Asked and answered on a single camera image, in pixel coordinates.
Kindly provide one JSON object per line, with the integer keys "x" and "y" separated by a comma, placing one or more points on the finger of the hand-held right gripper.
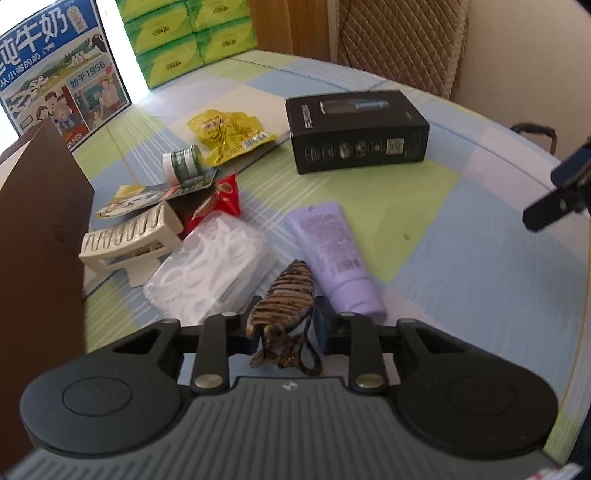
{"x": 572, "y": 168}
{"x": 549, "y": 210}

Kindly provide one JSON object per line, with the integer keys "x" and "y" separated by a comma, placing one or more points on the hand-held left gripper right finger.
{"x": 327, "y": 330}

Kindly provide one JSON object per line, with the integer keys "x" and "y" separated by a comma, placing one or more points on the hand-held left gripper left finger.
{"x": 240, "y": 334}

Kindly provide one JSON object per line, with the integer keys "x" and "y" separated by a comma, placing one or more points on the tiger striped hair claw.
{"x": 286, "y": 295}

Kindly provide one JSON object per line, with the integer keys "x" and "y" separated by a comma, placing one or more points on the purple cosmetic tube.
{"x": 328, "y": 249}

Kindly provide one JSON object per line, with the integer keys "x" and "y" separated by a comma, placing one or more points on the clear floss pick box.
{"x": 207, "y": 258}

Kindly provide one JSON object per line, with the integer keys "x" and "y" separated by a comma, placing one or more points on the cream hair claw clip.
{"x": 124, "y": 235}

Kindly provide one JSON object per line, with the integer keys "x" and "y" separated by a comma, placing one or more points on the black shaver box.
{"x": 355, "y": 134}

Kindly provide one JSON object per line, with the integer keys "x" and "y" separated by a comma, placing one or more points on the yellow snack packet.
{"x": 226, "y": 134}

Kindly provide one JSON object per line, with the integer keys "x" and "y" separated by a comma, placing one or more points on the brown storage box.
{"x": 41, "y": 230}

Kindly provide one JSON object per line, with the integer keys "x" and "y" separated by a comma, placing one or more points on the red snack packet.
{"x": 226, "y": 198}

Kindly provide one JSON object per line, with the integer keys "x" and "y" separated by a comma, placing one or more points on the printed paper card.
{"x": 138, "y": 198}

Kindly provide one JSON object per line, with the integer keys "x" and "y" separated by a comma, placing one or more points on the green and white small jar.
{"x": 184, "y": 164}

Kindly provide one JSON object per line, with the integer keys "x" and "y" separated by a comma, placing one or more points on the quilted brown chair back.
{"x": 397, "y": 41}

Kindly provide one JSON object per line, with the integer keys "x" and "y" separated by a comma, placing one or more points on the stack of green tissue packs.
{"x": 184, "y": 37}

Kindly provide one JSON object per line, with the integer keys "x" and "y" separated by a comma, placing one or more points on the blue printed milk carton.
{"x": 55, "y": 69}

